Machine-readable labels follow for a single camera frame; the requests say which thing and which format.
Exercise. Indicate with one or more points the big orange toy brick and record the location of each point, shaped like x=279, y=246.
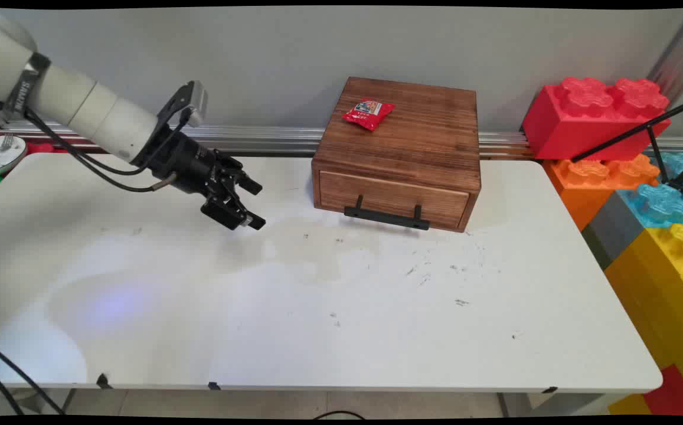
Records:
x=595, y=180

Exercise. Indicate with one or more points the small red toy brick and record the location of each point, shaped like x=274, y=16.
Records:
x=677, y=392

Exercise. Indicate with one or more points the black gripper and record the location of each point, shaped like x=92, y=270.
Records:
x=185, y=159

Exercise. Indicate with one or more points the white plate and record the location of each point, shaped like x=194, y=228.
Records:
x=2, y=156

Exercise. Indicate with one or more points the black tripod legs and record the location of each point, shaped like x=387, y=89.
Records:
x=654, y=133

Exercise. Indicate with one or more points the big grey toy brick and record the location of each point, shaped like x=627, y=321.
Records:
x=610, y=230

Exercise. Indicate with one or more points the big yellow toy brick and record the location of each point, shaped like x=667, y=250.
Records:
x=660, y=283

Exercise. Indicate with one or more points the grey wrist camera black bracket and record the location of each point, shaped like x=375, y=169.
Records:
x=195, y=103

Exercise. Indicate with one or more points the brown wooden drawer cabinet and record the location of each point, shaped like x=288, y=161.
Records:
x=412, y=136

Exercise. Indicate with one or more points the big blue toy brick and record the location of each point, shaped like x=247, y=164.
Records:
x=663, y=203

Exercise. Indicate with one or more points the grey table leg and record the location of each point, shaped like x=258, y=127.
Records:
x=503, y=404
x=68, y=401

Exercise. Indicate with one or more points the red snack packet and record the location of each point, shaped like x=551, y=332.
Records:
x=369, y=113

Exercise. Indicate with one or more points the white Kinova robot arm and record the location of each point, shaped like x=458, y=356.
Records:
x=75, y=100

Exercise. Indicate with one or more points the aluminium frame post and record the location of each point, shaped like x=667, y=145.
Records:
x=680, y=53

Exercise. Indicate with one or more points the red flat object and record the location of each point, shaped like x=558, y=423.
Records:
x=46, y=147

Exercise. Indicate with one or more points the big red toy brick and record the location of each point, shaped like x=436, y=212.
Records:
x=589, y=118

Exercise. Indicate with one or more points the aluminium wall rail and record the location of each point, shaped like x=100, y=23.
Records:
x=270, y=139

